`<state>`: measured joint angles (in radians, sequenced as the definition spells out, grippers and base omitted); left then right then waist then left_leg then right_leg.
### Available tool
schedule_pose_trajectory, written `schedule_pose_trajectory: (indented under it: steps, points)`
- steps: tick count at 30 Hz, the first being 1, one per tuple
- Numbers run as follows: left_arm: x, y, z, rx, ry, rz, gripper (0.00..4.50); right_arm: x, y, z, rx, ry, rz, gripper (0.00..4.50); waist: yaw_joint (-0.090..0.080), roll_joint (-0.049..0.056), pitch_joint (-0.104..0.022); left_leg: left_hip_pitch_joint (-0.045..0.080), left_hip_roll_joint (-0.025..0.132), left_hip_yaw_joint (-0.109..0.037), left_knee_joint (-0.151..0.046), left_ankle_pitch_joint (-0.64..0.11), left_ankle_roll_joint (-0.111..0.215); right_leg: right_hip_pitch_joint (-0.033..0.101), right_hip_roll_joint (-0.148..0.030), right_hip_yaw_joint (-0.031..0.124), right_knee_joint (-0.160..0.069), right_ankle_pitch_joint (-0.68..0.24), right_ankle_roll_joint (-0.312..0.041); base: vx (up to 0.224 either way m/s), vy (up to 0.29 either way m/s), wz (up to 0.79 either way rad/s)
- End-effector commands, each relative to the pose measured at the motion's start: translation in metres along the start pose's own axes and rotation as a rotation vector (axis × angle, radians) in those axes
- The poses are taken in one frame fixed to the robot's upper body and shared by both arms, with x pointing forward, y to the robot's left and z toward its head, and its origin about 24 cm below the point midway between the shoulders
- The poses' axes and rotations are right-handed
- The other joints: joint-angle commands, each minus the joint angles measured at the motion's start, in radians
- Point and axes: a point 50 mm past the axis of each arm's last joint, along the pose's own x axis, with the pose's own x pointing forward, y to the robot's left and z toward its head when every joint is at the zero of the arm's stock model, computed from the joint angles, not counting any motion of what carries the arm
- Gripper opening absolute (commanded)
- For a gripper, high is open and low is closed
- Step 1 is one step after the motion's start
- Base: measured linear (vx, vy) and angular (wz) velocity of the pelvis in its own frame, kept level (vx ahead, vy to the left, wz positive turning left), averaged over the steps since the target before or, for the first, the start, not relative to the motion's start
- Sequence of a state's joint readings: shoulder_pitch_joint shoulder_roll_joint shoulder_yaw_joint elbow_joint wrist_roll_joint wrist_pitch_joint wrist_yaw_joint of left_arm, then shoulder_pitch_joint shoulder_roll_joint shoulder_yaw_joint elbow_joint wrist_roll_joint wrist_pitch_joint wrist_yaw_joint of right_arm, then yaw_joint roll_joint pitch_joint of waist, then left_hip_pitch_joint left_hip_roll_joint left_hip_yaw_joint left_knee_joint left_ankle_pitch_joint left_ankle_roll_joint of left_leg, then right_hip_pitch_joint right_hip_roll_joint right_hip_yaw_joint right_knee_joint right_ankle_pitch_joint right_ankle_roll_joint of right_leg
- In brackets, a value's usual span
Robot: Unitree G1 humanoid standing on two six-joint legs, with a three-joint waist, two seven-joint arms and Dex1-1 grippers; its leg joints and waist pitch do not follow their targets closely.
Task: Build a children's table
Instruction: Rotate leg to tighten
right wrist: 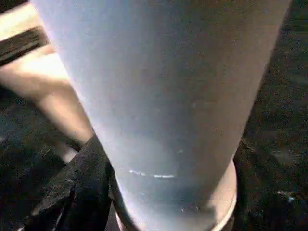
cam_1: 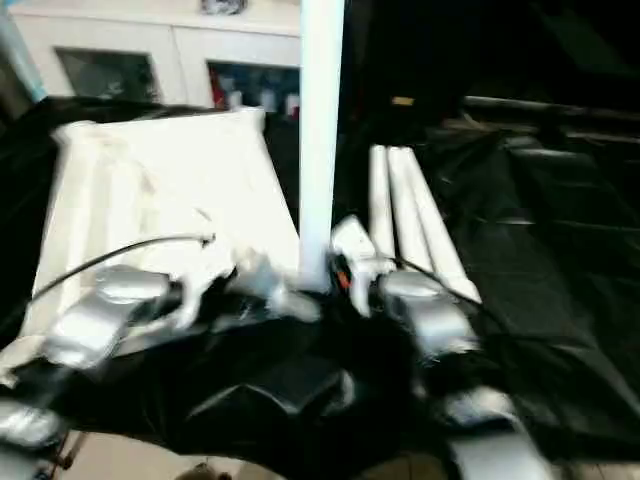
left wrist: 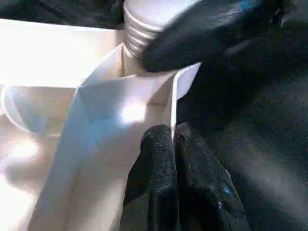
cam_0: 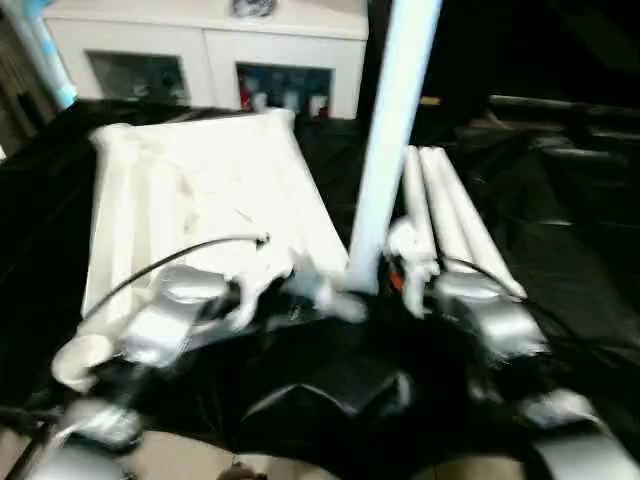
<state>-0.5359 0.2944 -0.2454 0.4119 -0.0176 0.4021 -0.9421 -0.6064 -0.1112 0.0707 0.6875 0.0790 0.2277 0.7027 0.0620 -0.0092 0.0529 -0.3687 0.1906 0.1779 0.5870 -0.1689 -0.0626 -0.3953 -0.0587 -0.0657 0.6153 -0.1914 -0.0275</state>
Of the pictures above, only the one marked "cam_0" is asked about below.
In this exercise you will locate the white plastic table leg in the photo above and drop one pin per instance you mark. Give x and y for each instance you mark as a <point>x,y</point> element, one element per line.
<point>480,235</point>
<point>395,125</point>
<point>442,205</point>
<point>417,195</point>

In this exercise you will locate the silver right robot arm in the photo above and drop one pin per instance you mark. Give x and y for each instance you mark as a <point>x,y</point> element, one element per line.
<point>500,320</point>

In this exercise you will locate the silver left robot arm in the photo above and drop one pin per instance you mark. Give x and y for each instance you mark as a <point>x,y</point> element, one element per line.
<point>165,320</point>

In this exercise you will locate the black mat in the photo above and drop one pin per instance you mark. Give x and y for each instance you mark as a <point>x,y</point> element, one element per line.
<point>575,240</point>

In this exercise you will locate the grey metal bar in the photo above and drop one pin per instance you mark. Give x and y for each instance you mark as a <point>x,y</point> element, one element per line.
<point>550,104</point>

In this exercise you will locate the large black case yellow label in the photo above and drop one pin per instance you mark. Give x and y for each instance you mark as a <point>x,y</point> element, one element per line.
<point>465,50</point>

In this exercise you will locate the white cabinet with glass doors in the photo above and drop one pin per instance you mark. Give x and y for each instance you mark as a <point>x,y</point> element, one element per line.
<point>210,42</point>

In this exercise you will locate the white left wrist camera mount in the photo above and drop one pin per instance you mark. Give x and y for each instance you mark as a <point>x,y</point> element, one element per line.
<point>250,295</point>

